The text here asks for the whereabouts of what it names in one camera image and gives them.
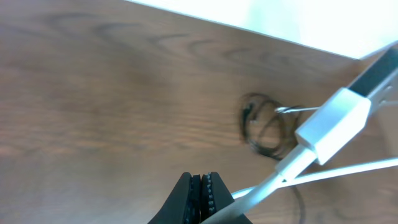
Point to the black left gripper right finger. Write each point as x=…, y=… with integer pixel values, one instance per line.
x=214, y=195

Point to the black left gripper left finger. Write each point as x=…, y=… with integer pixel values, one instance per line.
x=182, y=206

